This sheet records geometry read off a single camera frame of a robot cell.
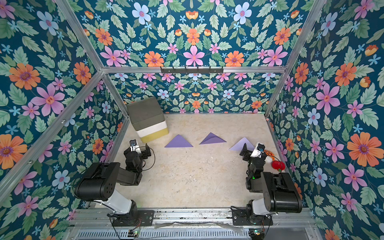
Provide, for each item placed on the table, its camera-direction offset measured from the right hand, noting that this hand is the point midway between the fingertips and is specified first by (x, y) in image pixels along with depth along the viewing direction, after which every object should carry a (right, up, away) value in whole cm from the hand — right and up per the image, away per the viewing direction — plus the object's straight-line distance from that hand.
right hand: (254, 145), depth 87 cm
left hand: (-70, 0, +5) cm, 70 cm away
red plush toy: (+16, -13, +3) cm, 21 cm away
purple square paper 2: (-47, +1, +14) cm, 49 cm away
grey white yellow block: (-64, +16, +2) cm, 66 cm away
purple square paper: (-25, +3, +11) cm, 27 cm away
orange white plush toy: (+11, -8, +2) cm, 13 cm away
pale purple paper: (-6, -2, +12) cm, 13 cm away
